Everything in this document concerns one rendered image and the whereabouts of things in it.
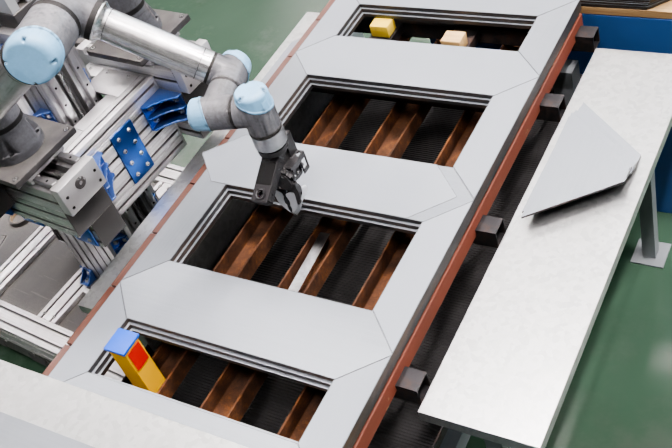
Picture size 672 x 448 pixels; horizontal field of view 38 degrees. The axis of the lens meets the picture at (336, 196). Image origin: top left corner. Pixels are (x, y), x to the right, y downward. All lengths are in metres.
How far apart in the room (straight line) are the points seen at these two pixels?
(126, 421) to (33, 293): 1.73
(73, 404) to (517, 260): 1.00
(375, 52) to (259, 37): 1.89
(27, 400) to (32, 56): 0.69
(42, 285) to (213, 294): 1.38
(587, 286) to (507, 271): 0.18
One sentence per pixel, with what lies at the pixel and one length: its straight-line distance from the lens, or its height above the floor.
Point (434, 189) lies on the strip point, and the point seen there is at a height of 0.85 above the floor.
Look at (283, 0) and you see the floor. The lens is 4.80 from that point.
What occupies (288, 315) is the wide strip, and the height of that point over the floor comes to 0.85.
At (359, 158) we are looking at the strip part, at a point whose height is 0.85.
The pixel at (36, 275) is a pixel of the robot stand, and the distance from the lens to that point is 3.59.
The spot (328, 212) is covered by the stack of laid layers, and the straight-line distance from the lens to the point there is 2.35.
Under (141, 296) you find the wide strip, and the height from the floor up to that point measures 0.85.
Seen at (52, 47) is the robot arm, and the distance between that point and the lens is 2.10.
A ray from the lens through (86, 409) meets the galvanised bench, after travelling 1.92.
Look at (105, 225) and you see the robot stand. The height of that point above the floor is 0.78.
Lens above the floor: 2.42
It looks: 42 degrees down
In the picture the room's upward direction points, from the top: 21 degrees counter-clockwise
